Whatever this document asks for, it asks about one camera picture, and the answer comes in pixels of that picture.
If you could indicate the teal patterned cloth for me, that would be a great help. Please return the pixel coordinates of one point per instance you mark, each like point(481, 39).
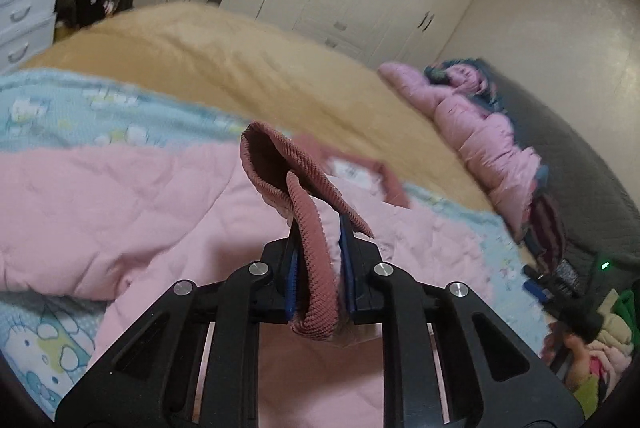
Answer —
point(440, 74)

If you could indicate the pink puffer jacket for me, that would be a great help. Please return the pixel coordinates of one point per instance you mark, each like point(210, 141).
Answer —
point(480, 138)

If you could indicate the white drawer chest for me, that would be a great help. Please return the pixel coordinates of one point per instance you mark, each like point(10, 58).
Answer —
point(25, 3)

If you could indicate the dark striped cloth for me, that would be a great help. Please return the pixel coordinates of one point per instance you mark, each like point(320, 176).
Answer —
point(547, 228)

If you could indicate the colourful clothes pile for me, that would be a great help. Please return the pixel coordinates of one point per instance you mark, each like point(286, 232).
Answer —
point(610, 333)

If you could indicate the pink quilted jacket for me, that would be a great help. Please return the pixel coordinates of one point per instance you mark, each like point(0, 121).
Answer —
point(125, 208)

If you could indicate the blue cartoon print blanket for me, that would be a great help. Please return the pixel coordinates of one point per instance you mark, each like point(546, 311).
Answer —
point(60, 108)

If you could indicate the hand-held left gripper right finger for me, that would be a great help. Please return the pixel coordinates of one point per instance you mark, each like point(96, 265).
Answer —
point(347, 278)

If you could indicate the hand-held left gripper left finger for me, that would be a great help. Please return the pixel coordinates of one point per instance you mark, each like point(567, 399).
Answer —
point(291, 288)

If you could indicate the dark clothes pile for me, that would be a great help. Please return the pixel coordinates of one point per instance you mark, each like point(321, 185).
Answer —
point(75, 8)

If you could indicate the tan bed cover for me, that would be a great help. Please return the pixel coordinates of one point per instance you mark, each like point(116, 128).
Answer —
point(225, 58)

